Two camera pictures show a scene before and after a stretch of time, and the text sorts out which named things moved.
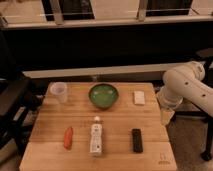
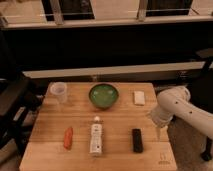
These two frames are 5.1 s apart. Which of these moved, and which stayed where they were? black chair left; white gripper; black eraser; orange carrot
Moved: white gripper
Stayed: orange carrot; black chair left; black eraser
